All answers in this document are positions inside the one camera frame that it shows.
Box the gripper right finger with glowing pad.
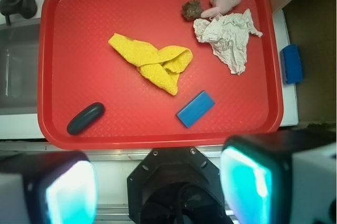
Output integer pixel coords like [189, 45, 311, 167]
[220, 130, 336, 223]

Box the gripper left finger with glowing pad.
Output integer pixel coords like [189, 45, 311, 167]
[1, 151, 98, 223]

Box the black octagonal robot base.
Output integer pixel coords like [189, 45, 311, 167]
[127, 147, 233, 223]

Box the yellow cloth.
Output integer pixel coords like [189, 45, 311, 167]
[108, 33, 193, 96]

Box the black oval stone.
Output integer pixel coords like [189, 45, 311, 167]
[66, 102, 105, 135]

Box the blue sponge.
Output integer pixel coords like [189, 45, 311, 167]
[280, 44, 303, 84]

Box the blue rectangular block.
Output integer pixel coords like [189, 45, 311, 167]
[176, 91, 215, 128]

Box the red plastic tray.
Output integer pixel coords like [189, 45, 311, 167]
[38, 0, 283, 150]

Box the metal sink basin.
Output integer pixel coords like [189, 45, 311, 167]
[1, 24, 40, 115]

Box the crumpled white paper towel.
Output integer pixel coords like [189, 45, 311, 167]
[193, 9, 263, 75]

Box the brown rock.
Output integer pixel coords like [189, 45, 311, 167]
[182, 0, 203, 22]

